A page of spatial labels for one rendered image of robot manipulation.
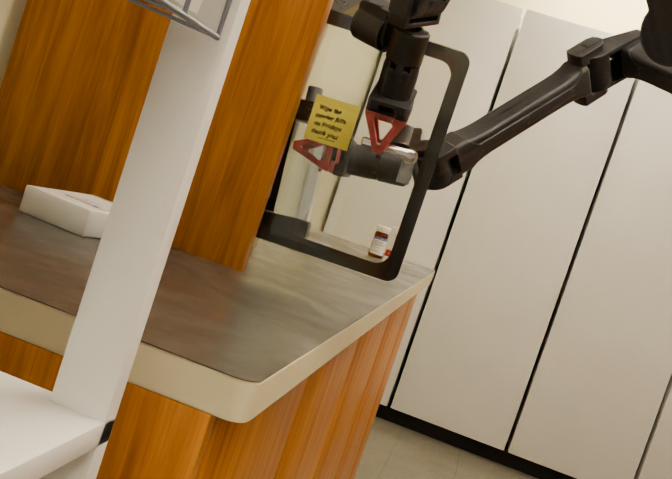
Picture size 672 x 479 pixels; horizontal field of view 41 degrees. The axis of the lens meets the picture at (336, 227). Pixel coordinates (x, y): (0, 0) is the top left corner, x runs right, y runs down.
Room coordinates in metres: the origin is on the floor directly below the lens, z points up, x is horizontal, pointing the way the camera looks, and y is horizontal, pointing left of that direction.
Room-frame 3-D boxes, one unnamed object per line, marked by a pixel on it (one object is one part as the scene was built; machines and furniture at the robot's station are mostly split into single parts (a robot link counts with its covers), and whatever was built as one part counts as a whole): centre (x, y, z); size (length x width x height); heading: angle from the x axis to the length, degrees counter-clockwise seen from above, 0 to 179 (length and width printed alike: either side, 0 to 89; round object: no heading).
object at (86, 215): (1.34, 0.36, 0.96); 0.16 x 0.12 x 0.04; 159
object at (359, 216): (1.51, 0.03, 1.19); 0.30 x 0.01 x 0.40; 86
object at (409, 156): (1.47, -0.04, 1.20); 0.10 x 0.05 x 0.03; 86
